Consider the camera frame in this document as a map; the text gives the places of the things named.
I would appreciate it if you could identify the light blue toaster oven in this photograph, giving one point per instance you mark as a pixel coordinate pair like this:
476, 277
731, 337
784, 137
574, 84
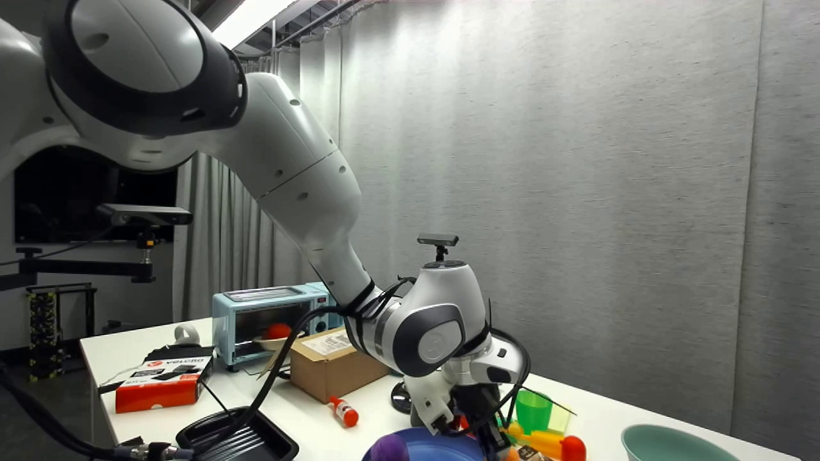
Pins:
257, 322

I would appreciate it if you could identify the black grill tray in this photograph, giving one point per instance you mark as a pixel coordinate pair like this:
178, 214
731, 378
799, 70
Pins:
238, 438

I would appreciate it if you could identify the red orange toy cylinder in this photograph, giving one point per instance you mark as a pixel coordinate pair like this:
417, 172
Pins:
572, 449

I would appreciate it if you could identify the blue plate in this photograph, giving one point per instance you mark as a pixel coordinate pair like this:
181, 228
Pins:
443, 446

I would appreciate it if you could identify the green translucent cup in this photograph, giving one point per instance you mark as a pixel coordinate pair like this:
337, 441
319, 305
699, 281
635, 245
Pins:
533, 410

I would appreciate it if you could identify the purple plush toy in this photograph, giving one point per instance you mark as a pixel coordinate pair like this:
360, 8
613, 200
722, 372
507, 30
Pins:
384, 449

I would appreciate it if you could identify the black frying pan with lid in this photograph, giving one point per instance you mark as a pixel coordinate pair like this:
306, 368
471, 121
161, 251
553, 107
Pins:
399, 397

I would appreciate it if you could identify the black camera bar on mount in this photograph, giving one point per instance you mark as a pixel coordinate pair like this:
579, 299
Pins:
140, 214

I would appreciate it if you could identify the black metal rack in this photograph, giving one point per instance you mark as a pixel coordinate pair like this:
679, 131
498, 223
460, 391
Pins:
51, 328

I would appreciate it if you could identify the mint green bowl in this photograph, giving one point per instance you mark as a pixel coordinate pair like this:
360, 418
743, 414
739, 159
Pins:
675, 445

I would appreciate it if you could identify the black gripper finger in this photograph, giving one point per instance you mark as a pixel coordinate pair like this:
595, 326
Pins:
493, 436

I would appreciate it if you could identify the cardboard box with label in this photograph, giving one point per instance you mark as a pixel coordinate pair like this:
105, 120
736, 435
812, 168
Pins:
329, 368

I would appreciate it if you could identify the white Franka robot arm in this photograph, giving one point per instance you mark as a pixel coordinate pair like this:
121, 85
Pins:
283, 162

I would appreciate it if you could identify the red white glue stick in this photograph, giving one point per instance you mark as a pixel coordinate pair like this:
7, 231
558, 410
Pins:
343, 414

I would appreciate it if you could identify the yellow toy piece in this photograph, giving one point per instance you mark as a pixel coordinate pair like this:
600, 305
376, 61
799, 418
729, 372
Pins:
539, 441

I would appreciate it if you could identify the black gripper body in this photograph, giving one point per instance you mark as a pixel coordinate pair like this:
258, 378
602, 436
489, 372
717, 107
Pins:
476, 406

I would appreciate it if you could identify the red flat box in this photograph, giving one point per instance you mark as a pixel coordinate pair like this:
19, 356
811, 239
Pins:
157, 388

